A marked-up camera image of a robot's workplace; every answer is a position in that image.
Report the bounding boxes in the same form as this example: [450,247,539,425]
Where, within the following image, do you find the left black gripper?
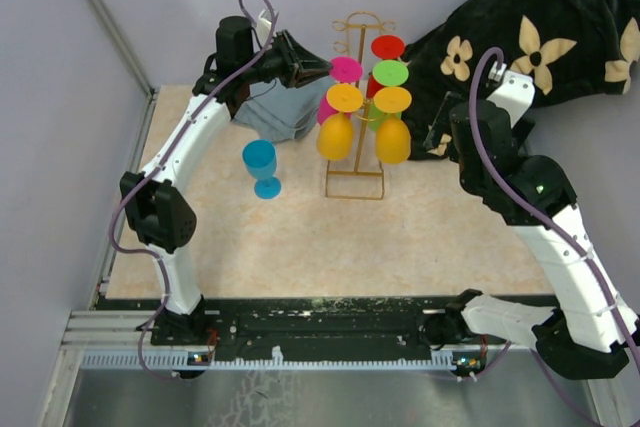
[242,29,334,89]

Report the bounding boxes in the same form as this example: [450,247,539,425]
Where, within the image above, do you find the pink plastic wine glass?
[316,56,363,125]

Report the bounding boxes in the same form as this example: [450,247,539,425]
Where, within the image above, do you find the orange plastic wine glass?
[373,87,412,164]
[316,83,364,161]

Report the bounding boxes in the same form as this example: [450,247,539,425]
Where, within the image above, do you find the blue plastic wine glass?
[242,139,281,200]

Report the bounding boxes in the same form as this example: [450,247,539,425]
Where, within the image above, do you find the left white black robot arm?
[116,16,332,345]

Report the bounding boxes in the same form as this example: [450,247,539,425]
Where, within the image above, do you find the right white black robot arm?
[424,72,639,380]

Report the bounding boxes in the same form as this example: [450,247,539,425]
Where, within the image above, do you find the green plastic wine glass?
[367,60,412,132]

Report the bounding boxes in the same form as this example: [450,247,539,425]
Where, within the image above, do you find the red plastic wine glass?
[366,34,405,99]

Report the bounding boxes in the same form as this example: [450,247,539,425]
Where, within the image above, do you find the grey folded cloth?
[232,77,333,144]

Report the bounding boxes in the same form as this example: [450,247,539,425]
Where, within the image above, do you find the black floral blanket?
[402,0,639,161]

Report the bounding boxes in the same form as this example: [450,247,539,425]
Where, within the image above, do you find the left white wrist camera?
[255,9,279,44]

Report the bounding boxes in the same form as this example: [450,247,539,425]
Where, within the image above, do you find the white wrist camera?
[255,9,279,44]
[487,62,535,127]

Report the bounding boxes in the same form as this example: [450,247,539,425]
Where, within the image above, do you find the gold wire glass rack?
[324,11,396,200]

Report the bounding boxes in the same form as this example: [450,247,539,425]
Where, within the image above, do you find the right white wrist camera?
[487,62,535,127]

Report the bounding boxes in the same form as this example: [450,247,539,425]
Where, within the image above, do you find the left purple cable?
[108,0,276,381]

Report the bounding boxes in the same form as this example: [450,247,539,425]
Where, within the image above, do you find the purple cable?
[467,46,640,427]
[108,0,276,381]

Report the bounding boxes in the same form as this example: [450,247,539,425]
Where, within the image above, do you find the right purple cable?
[467,46,640,427]

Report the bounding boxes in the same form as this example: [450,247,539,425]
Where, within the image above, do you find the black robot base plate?
[149,291,506,363]

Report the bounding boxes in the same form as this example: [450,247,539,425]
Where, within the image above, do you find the aluminium frame rail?
[85,0,154,96]

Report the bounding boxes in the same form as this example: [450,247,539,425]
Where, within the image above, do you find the white slotted cable duct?
[79,346,484,371]

